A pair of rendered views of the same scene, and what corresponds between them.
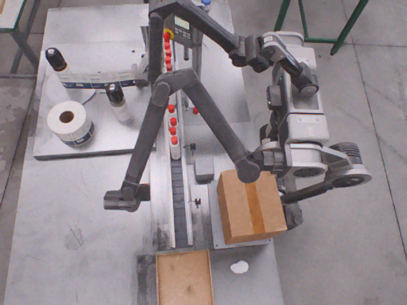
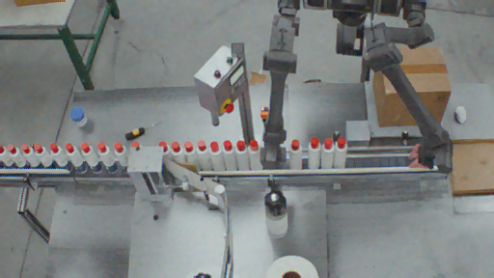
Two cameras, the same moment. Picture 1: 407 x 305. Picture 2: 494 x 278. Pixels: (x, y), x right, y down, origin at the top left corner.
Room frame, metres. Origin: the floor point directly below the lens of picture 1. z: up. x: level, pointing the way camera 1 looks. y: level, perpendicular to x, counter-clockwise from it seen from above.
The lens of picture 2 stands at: (0.61, 1.41, 3.21)
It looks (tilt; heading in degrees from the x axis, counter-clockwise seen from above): 59 degrees down; 288
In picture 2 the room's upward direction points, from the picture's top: 8 degrees counter-clockwise
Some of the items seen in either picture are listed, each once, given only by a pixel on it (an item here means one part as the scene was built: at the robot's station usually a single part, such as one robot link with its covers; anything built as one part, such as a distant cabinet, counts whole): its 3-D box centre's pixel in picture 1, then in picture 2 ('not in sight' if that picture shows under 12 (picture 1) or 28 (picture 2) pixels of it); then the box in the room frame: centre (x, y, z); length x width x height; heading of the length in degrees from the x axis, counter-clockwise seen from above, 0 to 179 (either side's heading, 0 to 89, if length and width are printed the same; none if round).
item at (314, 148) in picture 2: (174, 129); (314, 153); (0.74, 0.17, 0.98); 0.05 x 0.05 x 0.20
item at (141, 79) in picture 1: (147, 78); (273, 149); (0.88, 0.30, 1.22); 0.11 x 0.09 x 0.12; 94
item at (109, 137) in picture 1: (98, 93); (226, 268); (1.01, 0.67, 0.86); 0.80 x 0.67 x 0.05; 10
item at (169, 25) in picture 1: (182, 21); (221, 81); (1.09, 0.15, 1.38); 0.17 x 0.10 x 0.19; 65
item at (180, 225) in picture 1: (172, 105); (260, 169); (0.96, 0.21, 0.86); 1.65 x 0.08 x 0.04; 10
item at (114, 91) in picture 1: (119, 103); (276, 213); (0.84, 0.47, 1.03); 0.09 x 0.09 x 0.30
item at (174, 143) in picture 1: (175, 147); (340, 153); (0.63, 0.15, 0.98); 0.05 x 0.05 x 0.20
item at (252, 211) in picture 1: (247, 206); (410, 87); (0.36, -0.23, 0.99); 0.30 x 0.24 x 0.27; 12
